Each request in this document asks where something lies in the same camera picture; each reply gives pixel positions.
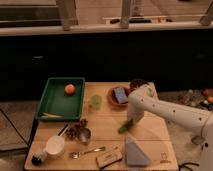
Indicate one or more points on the silver fork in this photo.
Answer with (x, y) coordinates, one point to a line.
(76, 155)

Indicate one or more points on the orange fruit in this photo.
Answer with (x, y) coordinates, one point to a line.
(69, 89)

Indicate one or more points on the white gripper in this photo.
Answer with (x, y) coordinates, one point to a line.
(134, 115)

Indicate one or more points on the pine cone small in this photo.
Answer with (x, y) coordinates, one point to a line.
(83, 122)

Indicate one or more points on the pine cone large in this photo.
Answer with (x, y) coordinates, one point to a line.
(72, 132)

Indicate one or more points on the dark brown bowl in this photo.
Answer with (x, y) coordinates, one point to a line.
(136, 83)

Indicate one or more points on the green pepper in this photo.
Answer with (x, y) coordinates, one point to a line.
(125, 127)

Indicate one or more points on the black white small brush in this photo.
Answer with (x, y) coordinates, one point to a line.
(39, 158)

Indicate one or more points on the wooden block brush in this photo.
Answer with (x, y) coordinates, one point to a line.
(109, 157)

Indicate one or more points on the blue sponge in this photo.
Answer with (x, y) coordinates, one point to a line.
(120, 95)

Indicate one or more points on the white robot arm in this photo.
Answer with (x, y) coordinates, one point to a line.
(196, 120)

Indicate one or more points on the blue folded cloth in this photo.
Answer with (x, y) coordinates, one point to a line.
(135, 157)

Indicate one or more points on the metal cup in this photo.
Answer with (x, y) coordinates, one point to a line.
(84, 136)

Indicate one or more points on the green translucent cup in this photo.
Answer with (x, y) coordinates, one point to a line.
(95, 102)

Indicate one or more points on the yellow-green bean in tray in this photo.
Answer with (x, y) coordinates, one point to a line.
(45, 115)

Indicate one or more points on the green plastic tray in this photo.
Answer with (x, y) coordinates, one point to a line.
(55, 101)

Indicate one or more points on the white measuring cup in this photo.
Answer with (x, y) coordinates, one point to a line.
(55, 145)

